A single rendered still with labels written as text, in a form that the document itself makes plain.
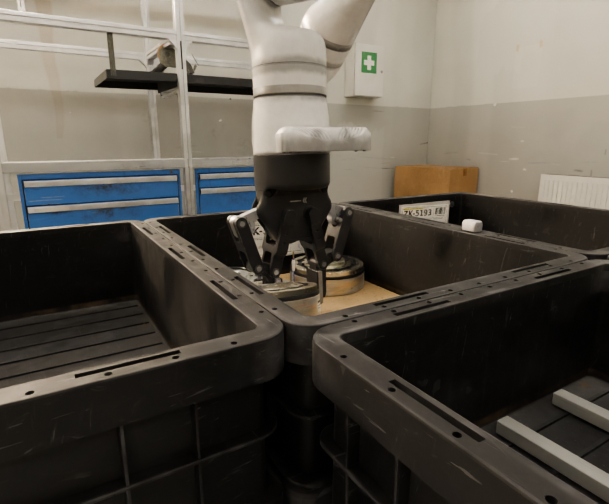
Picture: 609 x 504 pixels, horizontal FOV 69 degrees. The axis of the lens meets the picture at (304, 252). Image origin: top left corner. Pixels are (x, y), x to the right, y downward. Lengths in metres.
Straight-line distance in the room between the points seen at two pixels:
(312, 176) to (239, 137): 3.07
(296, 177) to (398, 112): 3.96
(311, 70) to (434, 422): 0.32
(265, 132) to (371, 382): 0.28
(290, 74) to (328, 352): 0.27
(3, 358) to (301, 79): 0.38
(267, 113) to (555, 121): 3.54
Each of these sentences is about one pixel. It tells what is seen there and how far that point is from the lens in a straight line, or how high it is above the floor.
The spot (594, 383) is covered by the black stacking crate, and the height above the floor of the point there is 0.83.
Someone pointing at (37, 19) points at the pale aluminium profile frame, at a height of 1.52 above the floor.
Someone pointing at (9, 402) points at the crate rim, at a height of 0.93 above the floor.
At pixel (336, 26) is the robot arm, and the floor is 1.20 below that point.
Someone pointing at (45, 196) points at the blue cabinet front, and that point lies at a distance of 2.35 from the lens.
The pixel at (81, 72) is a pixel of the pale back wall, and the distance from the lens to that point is 3.24.
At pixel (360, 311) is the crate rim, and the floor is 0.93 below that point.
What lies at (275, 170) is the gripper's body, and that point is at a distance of 0.41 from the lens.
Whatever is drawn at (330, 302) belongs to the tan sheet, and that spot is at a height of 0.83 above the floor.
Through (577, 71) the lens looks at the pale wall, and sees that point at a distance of 3.85.
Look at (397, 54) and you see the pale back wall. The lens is 4.38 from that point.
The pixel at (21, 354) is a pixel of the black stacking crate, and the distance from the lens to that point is 0.51.
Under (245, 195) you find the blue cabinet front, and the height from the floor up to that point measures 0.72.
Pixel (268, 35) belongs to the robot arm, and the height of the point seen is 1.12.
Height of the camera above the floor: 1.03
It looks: 14 degrees down
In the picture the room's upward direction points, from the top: straight up
